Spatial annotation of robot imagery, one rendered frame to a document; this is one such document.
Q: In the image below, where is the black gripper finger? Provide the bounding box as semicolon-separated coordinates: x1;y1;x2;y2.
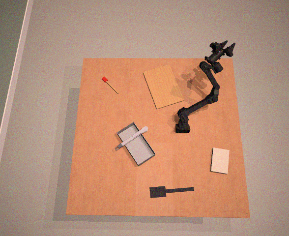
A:
220;40;228;48
227;43;235;52

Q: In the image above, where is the grey metal roasting tin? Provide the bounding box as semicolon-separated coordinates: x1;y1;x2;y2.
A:
117;122;156;166

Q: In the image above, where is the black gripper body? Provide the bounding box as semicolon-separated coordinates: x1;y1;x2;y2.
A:
213;48;233;59

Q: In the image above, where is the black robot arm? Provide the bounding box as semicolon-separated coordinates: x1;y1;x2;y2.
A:
177;42;223;129

